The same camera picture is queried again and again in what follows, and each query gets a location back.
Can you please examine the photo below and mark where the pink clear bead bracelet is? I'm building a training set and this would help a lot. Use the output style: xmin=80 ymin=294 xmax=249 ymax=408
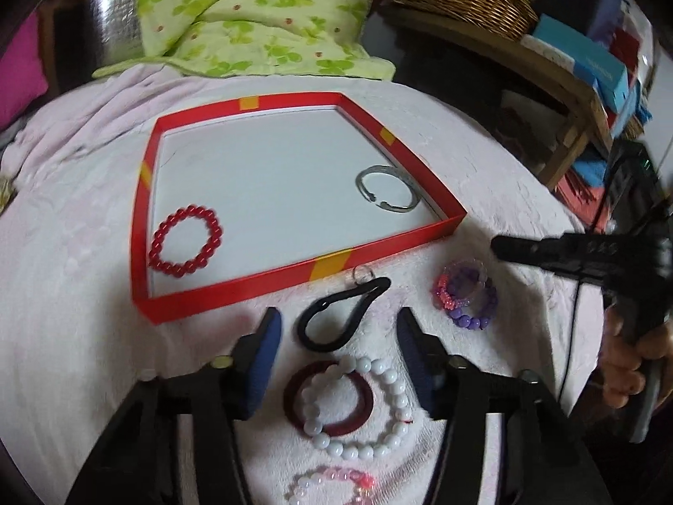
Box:
xmin=432 ymin=259 xmax=487 ymax=312

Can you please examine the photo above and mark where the wicker basket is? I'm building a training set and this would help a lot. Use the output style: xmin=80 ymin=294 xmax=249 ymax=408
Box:
xmin=386 ymin=0 xmax=540 ymax=43

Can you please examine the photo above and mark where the red shallow cardboard tray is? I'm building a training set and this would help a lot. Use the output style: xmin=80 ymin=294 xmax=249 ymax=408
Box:
xmin=130 ymin=92 xmax=469 ymax=325

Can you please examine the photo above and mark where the person's right hand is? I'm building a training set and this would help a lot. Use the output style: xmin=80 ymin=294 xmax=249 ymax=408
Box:
xmin=602 ymin=306 xmax=673 ymax=408

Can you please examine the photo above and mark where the pink and white bead bracelet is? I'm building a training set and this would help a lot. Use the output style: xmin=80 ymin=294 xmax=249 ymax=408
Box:
xmin=284 ymin=467 xmax=378 ymax=505

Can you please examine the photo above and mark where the dark red hair tie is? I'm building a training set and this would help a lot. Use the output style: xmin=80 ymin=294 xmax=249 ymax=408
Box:
xmin=283 ymin=360 xmax=375 ymax=439

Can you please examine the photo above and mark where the blue cardboard box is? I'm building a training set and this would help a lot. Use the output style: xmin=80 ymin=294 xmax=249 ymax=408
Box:
xmin=531 ymin=13 xmax=632 ymax=109

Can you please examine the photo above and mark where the pale pink blanket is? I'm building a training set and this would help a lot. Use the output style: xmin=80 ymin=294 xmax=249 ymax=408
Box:
xmin=0 ymin=63 xmax=605 ymax=505

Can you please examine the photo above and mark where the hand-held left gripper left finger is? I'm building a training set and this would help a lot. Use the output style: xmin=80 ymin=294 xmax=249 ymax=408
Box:
xmin=66 ymin=306 xmax=285 ymax=505

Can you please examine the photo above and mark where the black carabiner loop with ring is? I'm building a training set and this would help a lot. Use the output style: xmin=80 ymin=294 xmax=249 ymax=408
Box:
xmin=297 ymin=266 xmax=392 ymax=352

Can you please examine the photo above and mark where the purple bead bracelet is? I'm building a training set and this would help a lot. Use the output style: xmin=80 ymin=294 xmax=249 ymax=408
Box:
xmin=444 ymin=268 xmax=498 ymax=331

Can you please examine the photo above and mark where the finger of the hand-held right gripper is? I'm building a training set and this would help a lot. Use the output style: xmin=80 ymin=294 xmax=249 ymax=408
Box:
xmin=491 ymin=234 xmax=584 ymax=281

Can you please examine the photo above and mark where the red bead bracelet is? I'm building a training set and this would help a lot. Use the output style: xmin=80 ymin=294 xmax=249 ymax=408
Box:
xmin=150 ymin=206 xmax=224 ymax=279

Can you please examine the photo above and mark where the thin black cable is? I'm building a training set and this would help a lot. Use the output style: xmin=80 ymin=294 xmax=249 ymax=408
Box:
xmin=557 ymin=276 xmax=584 ymax=411

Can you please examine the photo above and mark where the magenta pillow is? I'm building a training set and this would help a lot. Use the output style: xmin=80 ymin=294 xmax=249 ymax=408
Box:
xmin=0 ymin=11 xmax=49 ymax=130

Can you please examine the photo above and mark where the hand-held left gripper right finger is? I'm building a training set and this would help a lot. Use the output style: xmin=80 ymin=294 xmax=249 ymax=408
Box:
xmin=395 ymin=306 xmax=613 ymax=505

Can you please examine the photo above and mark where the silver metal bangle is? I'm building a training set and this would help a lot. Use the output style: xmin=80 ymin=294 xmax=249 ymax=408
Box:
xmin=355 ymin=165 xmax=421 ymax=215

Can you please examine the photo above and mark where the green floral quilt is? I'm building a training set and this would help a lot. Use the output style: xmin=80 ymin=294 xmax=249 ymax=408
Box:
xmin=92 ymin=0 xmax=396 ymax=81

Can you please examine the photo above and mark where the silver foil mat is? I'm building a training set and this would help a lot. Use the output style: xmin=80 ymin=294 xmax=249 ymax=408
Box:
xmin=89 ymin=0 xmax=145 ymax=66

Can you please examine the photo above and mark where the wooden shelf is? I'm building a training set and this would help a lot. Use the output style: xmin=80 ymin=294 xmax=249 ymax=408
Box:
xmin=379 ymin=3 xmax=616 ymax=190

